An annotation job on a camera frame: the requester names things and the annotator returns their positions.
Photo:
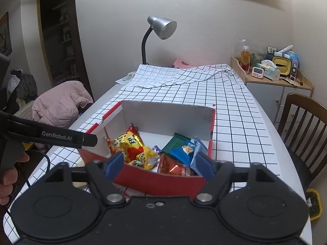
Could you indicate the silver gooseneck desk lamp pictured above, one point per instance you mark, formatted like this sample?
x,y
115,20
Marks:
x,y
162,26

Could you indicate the pink padded jacket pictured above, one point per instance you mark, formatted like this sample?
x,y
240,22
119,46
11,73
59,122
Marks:
x,y
58,102

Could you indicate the dark clothes pile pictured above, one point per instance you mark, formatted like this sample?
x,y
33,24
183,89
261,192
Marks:
x,y
23,86

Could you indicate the dark wooden bookshelf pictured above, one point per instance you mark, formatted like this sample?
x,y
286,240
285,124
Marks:
x,y
63,43

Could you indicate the yellow plastic container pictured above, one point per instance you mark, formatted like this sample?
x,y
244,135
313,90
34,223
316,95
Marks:
x,y
282,66

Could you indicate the clear plastic packet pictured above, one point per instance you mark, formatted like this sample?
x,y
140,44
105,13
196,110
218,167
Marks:
x,y
126,77

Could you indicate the white checked tablecloth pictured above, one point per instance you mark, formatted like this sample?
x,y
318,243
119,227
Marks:
x,y
204,94

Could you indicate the blue white ball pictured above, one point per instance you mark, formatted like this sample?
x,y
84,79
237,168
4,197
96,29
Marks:
x,y
291,57

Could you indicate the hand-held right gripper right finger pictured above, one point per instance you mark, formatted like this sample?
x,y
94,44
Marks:
x,y
205,166

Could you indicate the wooden top white cabinet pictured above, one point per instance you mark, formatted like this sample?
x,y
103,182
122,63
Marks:
x,y
268,97

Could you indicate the person's left hand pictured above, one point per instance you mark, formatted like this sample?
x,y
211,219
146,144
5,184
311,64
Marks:
x,y
7,186

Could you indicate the red yellow snack packet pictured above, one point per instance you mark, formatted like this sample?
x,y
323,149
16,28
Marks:
x,y
126,144

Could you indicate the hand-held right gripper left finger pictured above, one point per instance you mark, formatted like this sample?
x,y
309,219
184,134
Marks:
x,y
113,166

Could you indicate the green snack packet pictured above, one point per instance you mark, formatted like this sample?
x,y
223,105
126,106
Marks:
x,y
176,141

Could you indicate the pale yellow snack bag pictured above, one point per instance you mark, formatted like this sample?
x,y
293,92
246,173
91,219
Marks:
x,y
79,184

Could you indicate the orange drink bottle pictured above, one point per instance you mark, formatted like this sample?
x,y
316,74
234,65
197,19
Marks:
x,y
245,58

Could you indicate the orange foil snack packet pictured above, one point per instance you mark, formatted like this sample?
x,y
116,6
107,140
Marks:
x,y
171,166

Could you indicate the pale blue snack packet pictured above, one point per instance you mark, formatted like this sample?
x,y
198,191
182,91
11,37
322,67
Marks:
x,y
198,146

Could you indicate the brown wooden chair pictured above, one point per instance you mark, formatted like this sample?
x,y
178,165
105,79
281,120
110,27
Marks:
x,y
301,122

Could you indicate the red cardboard box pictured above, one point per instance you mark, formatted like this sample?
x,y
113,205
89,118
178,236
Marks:
x,y
158,183

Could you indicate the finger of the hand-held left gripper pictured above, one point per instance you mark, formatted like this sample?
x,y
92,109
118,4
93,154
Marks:
x,y
90,140

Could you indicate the silver candy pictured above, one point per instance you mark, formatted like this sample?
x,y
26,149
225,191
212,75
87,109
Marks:
x,y
156,149

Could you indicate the pink paper item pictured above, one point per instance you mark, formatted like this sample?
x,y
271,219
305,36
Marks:
x,y
181,63

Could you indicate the pale green tissue box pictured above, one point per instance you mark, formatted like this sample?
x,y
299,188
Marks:
x,y
269,71

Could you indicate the white kitchen timer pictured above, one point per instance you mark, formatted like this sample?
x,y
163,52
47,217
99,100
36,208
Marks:
x,y
256,72

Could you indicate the small yellow snack packet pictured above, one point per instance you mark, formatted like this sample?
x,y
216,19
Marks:
x,y
148,158

